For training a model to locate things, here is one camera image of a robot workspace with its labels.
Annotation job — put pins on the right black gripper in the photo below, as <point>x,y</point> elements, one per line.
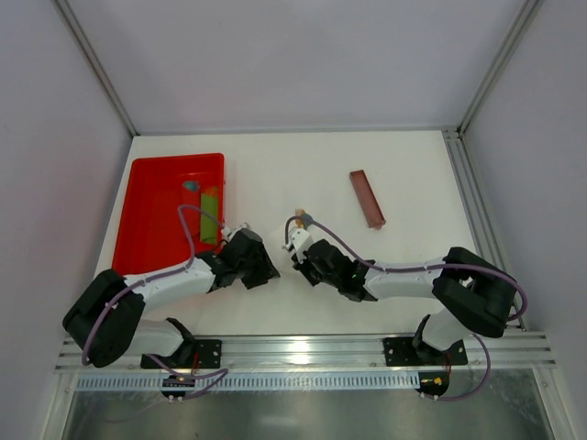
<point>310,264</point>

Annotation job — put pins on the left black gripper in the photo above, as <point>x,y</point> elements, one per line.
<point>256,258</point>

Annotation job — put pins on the teal plastic spoon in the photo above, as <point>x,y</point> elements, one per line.
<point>307,219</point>

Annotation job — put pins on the brown utensil case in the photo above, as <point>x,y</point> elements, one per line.
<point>367,200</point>

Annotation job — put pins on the white paper napkin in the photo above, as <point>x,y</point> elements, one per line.
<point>274,243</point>

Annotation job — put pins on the orange plastic fork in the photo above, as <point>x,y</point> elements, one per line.
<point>299,217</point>

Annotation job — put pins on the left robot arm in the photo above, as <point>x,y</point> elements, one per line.
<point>108,320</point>

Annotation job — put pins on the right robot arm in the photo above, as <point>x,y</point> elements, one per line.
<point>476,297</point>

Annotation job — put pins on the green rolled napkin bundle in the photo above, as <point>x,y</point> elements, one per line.
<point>209,216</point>

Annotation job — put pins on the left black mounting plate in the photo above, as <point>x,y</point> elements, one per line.
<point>207,354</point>

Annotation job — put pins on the black mounting plate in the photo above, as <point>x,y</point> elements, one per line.
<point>207,354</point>
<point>404,351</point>

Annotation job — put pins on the teal spoon in tray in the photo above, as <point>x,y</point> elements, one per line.
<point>192,186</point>

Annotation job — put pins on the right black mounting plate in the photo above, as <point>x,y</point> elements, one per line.
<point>404,351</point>

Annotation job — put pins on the red plastic tray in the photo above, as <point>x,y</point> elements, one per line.
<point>150,235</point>

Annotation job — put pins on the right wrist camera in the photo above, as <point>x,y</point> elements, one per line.
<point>298,240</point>

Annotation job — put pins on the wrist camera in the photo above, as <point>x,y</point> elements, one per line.
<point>229,232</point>
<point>298,240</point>

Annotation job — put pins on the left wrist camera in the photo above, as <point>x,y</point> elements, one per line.
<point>229,232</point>

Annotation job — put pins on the slotted cable duct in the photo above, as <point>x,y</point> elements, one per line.
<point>255,381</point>

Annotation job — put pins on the right side aluminium rail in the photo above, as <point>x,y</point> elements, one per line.
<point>476,210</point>

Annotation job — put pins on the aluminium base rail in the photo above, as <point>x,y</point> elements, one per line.
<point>515,350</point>

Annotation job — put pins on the left aluminium frame post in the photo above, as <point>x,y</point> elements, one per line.
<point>85,46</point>

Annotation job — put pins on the aluminium frame post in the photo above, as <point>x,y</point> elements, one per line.
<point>85,46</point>
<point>505,52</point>

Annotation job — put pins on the right aluminium frame post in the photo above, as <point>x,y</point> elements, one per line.
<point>505,52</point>

